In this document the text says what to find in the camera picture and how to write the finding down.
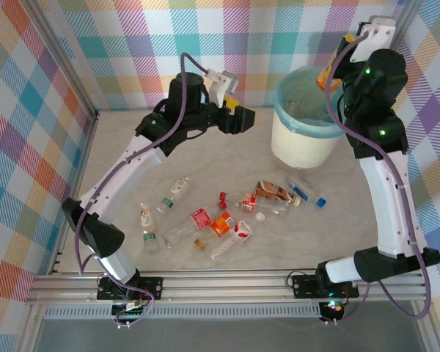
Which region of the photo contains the small bottle red white label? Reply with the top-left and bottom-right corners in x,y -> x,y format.
218,191 -> 258,213

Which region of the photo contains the clear bottle red label red cap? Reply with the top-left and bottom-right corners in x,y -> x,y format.
163,199 -> 228,249

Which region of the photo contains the orange label bottle amber cap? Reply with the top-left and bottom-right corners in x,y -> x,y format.
194,209 -> 238,253

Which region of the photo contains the clear bottle crane print label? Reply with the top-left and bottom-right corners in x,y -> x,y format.
138,202 -> 161,254

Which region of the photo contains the clear bottle white cap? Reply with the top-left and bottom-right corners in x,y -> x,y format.
254,199 -> 291,223

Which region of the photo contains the ribbed bottle red white label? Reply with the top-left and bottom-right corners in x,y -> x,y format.
208,219 -> 253,262

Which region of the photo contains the white bin with blue liner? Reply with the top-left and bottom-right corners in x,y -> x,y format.
273,67 -> 348,139

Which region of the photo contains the clear bottle green white label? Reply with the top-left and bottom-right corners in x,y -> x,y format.
155,176 -> 191,216

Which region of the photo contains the brown label plastic bottle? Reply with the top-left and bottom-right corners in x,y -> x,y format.
254,179 -> 302,208

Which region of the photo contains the colourful plaid backdrop cloth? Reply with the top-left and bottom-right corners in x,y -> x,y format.
0,0 -> 440,352

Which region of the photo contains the clear bottle blue label cap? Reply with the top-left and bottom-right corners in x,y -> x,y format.
285,175 -> 328,209

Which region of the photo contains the small circuit board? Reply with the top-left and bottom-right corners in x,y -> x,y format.
319,298 -> 348,323
111,300 -> 148,320

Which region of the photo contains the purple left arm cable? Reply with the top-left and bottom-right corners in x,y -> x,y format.
75,52 -> 210,329

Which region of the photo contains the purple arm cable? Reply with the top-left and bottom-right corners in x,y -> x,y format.
75,52 -> 210,329
325,32 -> 432,326

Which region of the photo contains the aluminium frame post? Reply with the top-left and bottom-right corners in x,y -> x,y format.
20,0 -> 102,122
384,0 -> 426,52

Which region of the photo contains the aluminium front frame rail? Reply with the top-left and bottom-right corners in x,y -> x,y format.
24,269 -> 433,306

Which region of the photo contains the grey slotted cable duct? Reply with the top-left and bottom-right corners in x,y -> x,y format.
43,306 -> 323,320

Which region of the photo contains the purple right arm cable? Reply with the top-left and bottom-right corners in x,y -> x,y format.
325,32 -> 432,326

